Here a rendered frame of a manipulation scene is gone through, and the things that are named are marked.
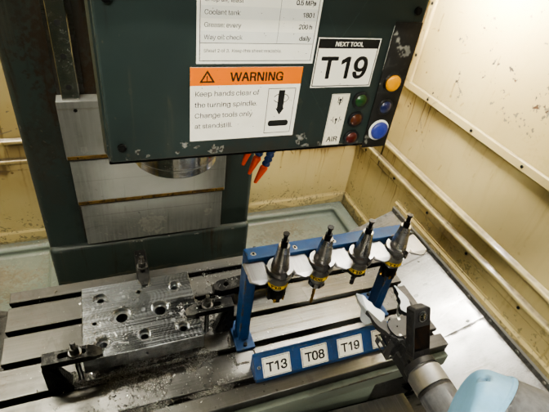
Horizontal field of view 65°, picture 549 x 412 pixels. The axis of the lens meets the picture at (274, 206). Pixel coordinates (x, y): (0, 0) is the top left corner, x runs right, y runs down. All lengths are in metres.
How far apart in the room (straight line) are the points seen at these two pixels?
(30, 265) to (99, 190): 0.68
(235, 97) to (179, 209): 0.95
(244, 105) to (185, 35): 0.12
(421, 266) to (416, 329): 0.81
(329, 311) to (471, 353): 0.49
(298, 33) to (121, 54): 0.22
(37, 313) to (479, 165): 1.42
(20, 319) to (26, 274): 0.60
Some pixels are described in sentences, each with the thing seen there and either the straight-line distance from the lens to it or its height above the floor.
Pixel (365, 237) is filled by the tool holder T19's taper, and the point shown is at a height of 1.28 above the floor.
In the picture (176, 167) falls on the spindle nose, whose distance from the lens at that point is 0.79.
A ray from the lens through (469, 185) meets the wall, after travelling 1.61.
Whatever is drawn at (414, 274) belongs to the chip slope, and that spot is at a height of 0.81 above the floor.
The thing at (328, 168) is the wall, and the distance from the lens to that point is 2.16.
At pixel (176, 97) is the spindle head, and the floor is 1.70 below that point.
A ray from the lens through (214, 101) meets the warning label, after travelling 0.60.
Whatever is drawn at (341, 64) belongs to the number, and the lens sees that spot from 0.65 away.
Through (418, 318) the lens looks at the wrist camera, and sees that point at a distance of 0.97.
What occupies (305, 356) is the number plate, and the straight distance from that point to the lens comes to 1.23.
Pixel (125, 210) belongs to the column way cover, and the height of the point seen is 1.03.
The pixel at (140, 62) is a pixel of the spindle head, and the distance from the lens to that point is 0.56.
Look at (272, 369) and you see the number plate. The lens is 1.20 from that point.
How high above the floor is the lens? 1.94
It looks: 37 degrees down
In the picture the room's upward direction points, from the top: 9 degrees clockwise
